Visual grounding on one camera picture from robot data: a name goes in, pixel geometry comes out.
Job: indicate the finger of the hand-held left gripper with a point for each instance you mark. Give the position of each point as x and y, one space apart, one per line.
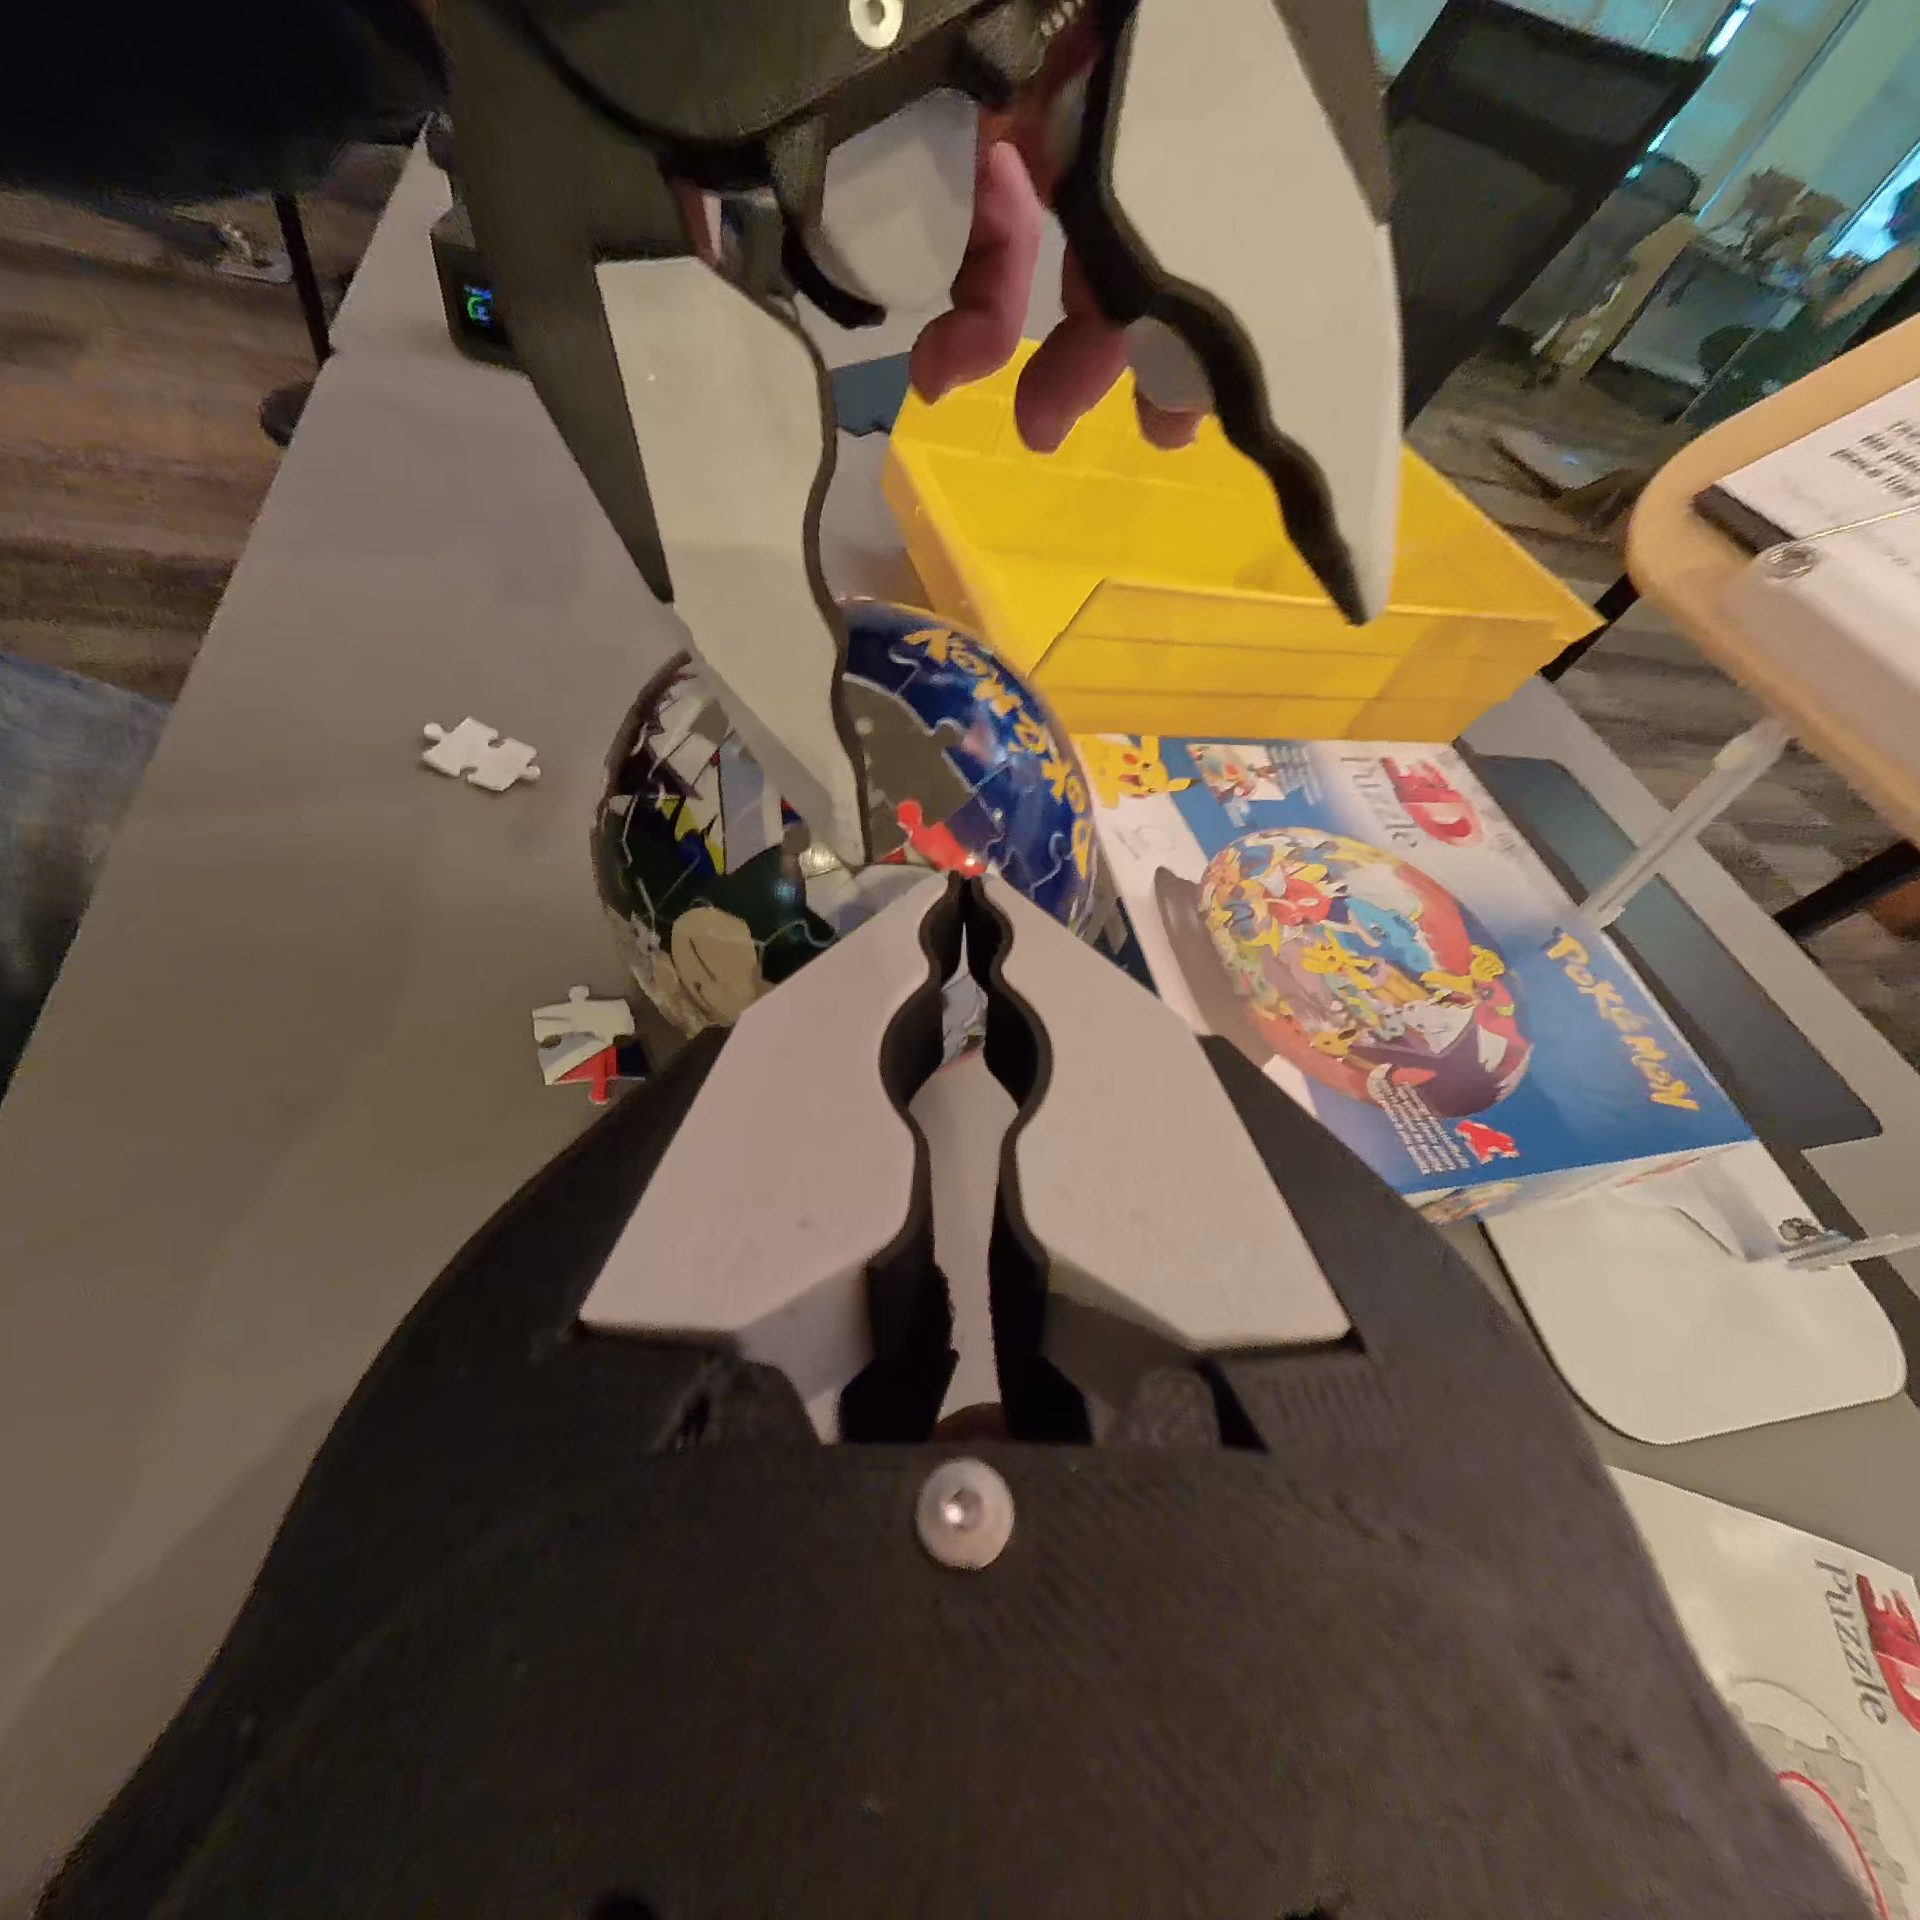
1275 228
720 454

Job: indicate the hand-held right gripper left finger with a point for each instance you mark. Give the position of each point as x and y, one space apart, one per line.
747 1187

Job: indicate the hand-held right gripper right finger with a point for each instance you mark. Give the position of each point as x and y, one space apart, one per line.
1152 1198

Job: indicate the colourful puzzle ball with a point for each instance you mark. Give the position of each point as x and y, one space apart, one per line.
976 703

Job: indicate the red and white puzzle piece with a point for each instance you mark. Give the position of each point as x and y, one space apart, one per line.
585 1040

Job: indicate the blue puzzle box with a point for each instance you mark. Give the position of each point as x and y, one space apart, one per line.
1500 975

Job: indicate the person's left hand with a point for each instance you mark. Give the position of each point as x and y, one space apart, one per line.
1023 300

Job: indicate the blue mat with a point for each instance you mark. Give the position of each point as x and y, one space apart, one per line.
865 396

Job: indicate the black mesh chair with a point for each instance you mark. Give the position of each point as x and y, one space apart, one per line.
1517 168

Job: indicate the small black display device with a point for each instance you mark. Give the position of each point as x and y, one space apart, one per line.
477 300

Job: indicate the yellow plastic bin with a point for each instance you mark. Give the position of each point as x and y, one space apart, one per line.
1171 601

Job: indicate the black floor stand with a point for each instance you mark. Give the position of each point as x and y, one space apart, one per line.
296 347

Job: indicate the round wooden table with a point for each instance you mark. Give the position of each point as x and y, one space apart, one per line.
1679 557

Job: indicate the white mat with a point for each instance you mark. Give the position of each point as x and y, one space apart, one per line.
1679 1309

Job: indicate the white paper sign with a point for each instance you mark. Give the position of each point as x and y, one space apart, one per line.
1845 461

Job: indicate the blue rug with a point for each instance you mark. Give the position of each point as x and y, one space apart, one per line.
59 844

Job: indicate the printed instruction sheet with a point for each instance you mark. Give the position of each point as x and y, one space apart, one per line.
1798 1699

